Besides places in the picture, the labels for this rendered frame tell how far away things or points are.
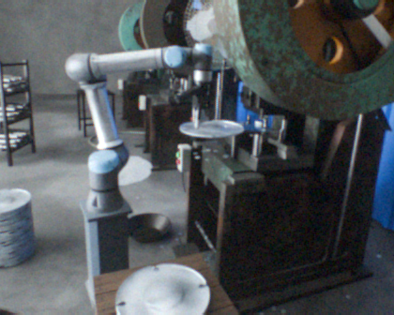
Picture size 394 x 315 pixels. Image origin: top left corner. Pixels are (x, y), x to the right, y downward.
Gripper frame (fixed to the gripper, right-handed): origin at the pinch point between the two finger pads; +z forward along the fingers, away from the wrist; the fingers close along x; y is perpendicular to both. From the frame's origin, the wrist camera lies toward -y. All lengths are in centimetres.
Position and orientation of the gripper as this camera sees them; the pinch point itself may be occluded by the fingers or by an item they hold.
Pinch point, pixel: (195, 126)
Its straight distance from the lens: 138.1
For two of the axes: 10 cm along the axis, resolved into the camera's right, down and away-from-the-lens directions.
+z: -0.7, 9.6, 2.6
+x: -3.8, -2.7, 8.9
